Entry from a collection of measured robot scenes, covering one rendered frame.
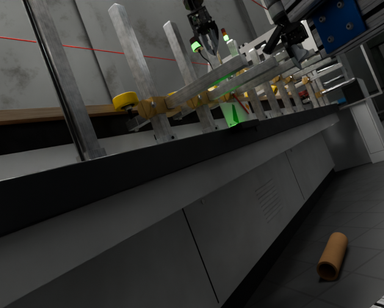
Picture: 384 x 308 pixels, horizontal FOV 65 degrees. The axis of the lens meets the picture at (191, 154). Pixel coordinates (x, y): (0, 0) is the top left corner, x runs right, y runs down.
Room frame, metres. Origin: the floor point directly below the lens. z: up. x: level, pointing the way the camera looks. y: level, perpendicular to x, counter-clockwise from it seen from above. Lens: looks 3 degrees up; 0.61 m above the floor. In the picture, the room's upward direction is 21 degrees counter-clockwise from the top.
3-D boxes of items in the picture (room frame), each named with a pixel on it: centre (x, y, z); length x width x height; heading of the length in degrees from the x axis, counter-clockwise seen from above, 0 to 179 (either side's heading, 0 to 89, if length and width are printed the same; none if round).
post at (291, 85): (2.08, -0.81, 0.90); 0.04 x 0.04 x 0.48; 55
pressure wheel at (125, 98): (0.96, 0.14, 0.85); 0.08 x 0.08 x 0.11
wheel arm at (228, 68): (0.85, -0.02, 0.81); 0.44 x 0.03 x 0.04; 55
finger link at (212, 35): (1.05, -0.22, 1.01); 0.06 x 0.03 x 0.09; 165
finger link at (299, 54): (1.10, -0.50, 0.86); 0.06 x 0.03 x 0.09; 55
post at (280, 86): (1.87, -0.67, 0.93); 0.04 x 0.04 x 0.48; 55
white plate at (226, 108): (1.22, -0.24, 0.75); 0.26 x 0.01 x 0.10; 145
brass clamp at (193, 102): (1.08, -0.11, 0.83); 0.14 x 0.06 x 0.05; 145
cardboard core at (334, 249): (1.35, -0.42, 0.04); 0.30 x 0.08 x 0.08; 145
